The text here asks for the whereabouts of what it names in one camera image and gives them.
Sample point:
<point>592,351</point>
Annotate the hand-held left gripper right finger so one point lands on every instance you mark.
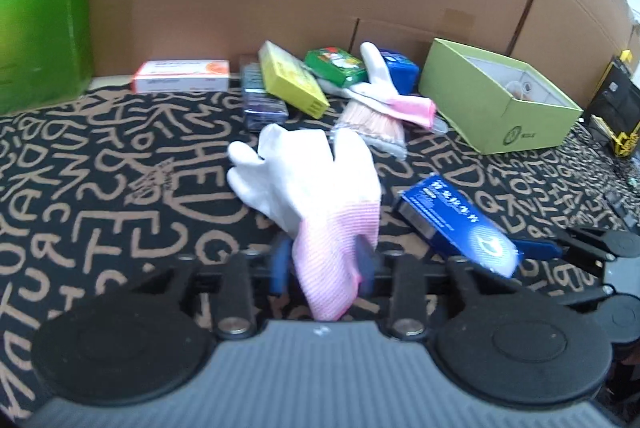
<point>365,264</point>

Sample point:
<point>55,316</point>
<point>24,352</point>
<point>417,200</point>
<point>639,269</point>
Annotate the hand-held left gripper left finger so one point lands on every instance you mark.
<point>281,265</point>

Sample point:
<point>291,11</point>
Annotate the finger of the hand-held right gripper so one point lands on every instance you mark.
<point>575,294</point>
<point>537,250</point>

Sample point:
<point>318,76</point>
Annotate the long blue carton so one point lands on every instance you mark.
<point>460,225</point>

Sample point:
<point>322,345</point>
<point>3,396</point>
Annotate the white glove pink cuff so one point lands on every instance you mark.
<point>310,178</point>
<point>380,78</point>

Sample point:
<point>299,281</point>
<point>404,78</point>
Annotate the light green box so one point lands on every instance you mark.
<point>525,128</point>

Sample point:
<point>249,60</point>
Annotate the small blue box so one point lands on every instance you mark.
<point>402,71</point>

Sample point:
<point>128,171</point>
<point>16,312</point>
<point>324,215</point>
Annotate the white orange medicine box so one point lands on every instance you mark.
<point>180,76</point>

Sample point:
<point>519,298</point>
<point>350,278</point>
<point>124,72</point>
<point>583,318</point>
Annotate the dark blue pack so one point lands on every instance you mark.
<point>260,103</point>

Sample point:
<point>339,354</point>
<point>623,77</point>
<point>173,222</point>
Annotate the black yellow box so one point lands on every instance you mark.
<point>615,103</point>

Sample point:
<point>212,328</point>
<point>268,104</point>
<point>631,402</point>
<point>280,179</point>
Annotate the yellow green carton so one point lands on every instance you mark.
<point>292,81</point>

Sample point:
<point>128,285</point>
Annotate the black letter-print mat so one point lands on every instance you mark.
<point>100,188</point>

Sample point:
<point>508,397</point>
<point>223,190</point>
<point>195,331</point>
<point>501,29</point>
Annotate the green snack pack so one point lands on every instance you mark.
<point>332,66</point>

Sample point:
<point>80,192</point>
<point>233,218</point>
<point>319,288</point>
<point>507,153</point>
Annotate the large green gift box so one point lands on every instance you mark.
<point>40,18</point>

